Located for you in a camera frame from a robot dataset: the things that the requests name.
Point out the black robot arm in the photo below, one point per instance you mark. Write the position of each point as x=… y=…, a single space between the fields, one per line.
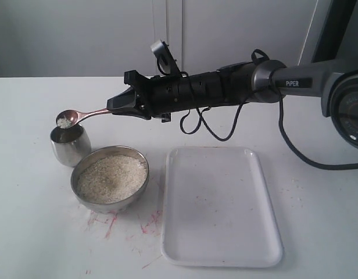
x=335 y=82

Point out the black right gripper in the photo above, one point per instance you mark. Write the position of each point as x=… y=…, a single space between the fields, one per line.
x=156 y=97

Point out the white plastic tray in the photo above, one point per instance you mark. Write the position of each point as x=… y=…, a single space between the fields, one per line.
x=217 y=210

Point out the stainless steel cup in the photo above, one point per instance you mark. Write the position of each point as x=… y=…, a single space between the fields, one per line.
x=70 y=145

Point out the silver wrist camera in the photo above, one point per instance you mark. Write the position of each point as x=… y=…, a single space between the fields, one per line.
x=166 y=64

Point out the white cabinet doors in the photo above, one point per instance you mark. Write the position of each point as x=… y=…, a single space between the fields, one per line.
x=107 y=38

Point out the brown wooden spoon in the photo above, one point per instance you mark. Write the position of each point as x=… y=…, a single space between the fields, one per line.
x=69 y=118

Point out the dark vertical post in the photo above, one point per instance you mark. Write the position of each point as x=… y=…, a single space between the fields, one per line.
x=333 y=31

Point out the steel bowl of rice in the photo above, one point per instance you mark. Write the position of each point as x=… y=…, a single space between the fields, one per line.
x=110 y=179

